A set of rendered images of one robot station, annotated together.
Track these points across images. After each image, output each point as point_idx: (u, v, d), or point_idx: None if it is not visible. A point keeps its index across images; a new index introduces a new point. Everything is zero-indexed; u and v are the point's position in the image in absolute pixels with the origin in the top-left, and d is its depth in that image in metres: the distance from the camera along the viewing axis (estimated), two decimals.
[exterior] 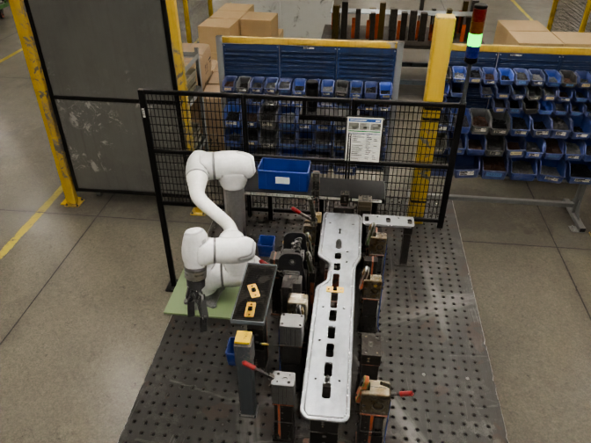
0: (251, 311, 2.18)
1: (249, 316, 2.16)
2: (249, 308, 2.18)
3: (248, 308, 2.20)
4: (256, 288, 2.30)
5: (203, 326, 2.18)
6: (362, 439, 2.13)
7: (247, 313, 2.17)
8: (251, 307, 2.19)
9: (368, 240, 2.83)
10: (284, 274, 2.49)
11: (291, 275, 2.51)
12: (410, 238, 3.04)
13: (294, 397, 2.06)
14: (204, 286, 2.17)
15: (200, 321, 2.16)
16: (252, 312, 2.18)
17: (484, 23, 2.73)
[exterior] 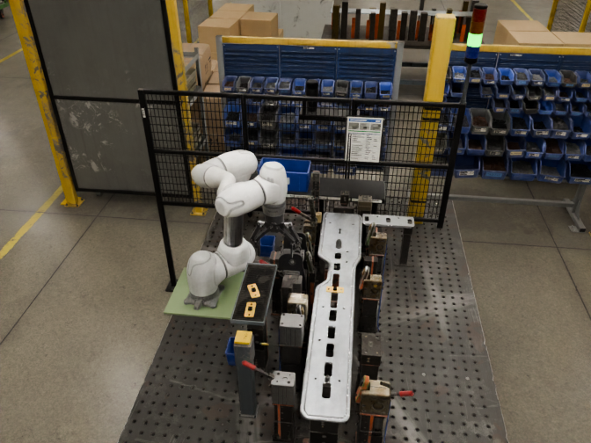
0: (251, 311, 2.18)
1: (249, 316, 2.16)
2: (249, 308, 2.18)
3: (248, 308, 2.20)
4: (256, 288, 2.30)
5: (292, 250, 2.20)
6: (362, 439, 2.13)
7: (247, 313, 2.17)
8: (251, 307, 2.19)
9: (368, 240, 2.83)
10: (284, 274, 2.49)
11: (291, 275, 2.51)
12: (410, 238, 3.04)
13: (294, 397, 2.06)
14: None
15: (292, 247, 2.17)
16: (252, 312, 2.18)
17: (484, 23, 2.73)
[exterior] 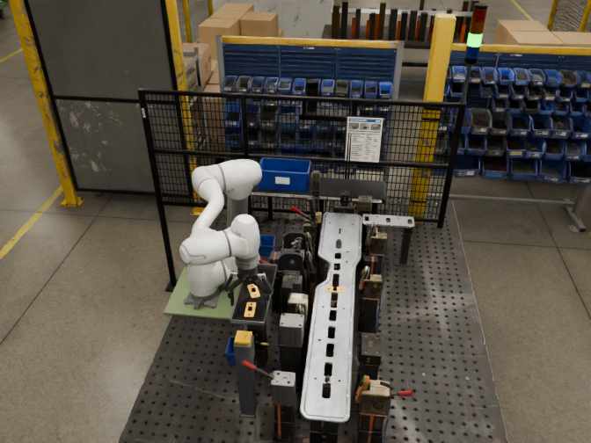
0: (251, 311, 2.18)
1: (249, 316, 2.16)
2: (249, 308, 2.18)
3: (248, 308, 2.20)
4: (256, 288, 2.30)
5: (266, 301, 2.16)
6: (362, 439, 2.13)
7: (247, 313, 2.17)
8: (251, 307, 2.19)
9: (368, 240, 2.83)
10: (284, 274, 2.49)
11: (291, 275, 2.51)
12: (410, 238, 3.04)
13: (294, 397, 2.06)
14: None
15: (266, 297, 2.13)
16: (252, 312, 2.18)
17: (484, 23, 2.73)
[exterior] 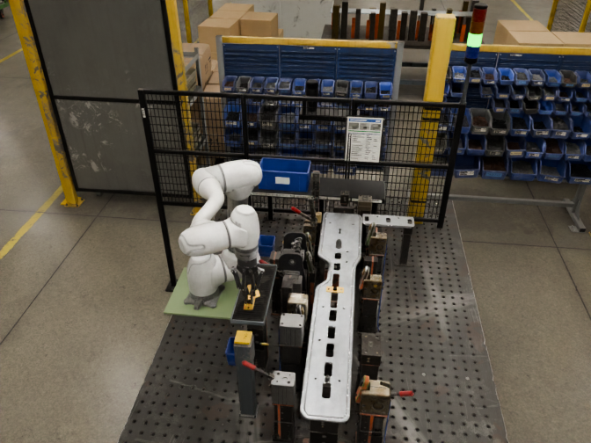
0: (251, 304, 2.16)
1: (248, 309, 2.13)
2: (248, 301, 2.16)
3: (247, 301, 2.17)
4: None
5: (252, 297, 2.15)
6: (362, 439, 2.13)
7: (246, 306, 2.15)
8: (250, 300, 2.17)
9: (368, 240, 2.83)
10: (284, 274, 2.49)
11: (291, 275, 2.51)
12: (410, 238, 3.04)
13: (294, 397, 2.06)
14: None
15: (251, 294, 2.13)
16: (251, 305, 2.15)
17: (484, 23, 2.73)
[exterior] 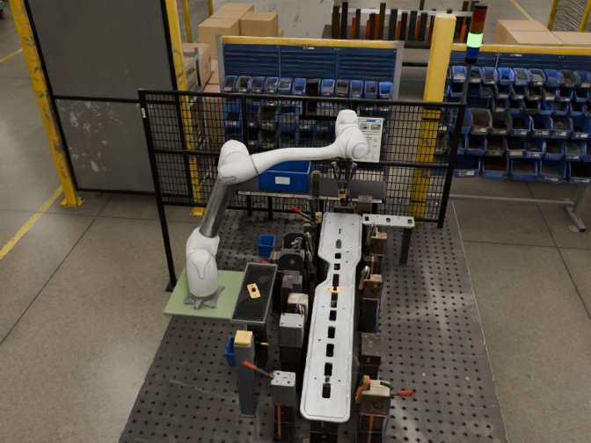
0: (343, 194, 2.76)
1: (342, 197, 2.74)
2: (341, 192, 2.76)
3: (339, 192, 2.78)
4: (256, 288, 2.30)
5: (345, 188, 2.75)
6: (362, 439, 2.13)
7: (340, 195, 2.75)
8: (342, 191, 2.77)
9: (368, 240, 2.83)
10: (284, 274, 2.49)
11: (291, 275, 2.51)
12: (410, 238, 3.04)
13: (294, 397, 2.06)
14: None
15: (345, 185, 2.73)
16: (344, 194, 2.76)
17: (484, 23, 2.73)
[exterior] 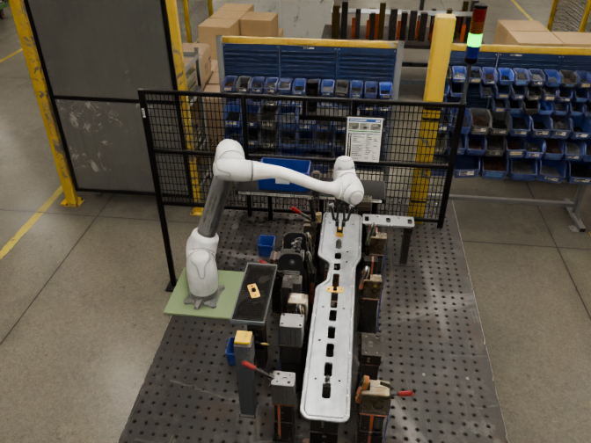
0: (340, 233, 2.90)
1: (339, 236, 2.88)
2: (339, 230, 2.90)
3: (338, 230, 2.92)
4: (256, 288, 2.30)
5: (342, 227, 2.89)
6: (362, 439, 2.13)
7: (338, 234, 2.89)
8: (340, 229, 2.91)
9: (368, 240, 2.83)
10: (284, 274, 2.49)
11: (291, 275, 2.51)
12: (410, 238, 3.04)
13: (294, 397, 2.06)
14: None
15: (343, 224, 2.87)
16: (341, 233, 2.90)
17: (484, 23, 2.73)
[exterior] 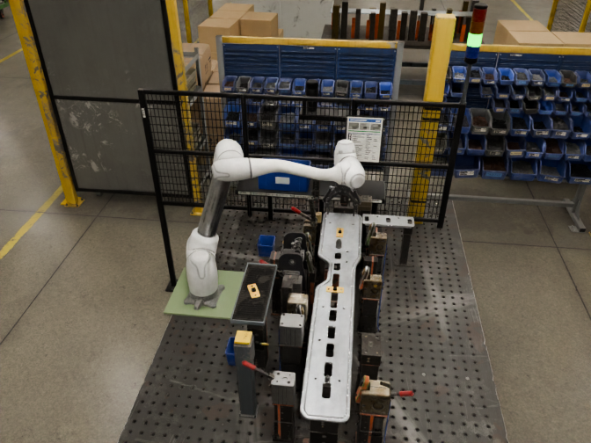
0: (341, 233, 2.90)
1: (339, 236, 2.88)
2: (339, 231, 2.90)
3: (338, 231, 2.92)
4: (256, 288, 2.30)
5: (354, 210, 2.82)
6: (362, 439, 2.13)
7: (338, 235, 2.89)
8: (340, 230, 2.91)
9: (368, 240, 2.83)
10: (284, 274, 2.49)
11: (291, 275, 2.51)
12: (410, 238, 3.04)
13: (294, 397, 2.06)
14: None
15: (354, 207, 2.80)
16: (341, 234, 2.90)
17: (484, 23, 2.73)
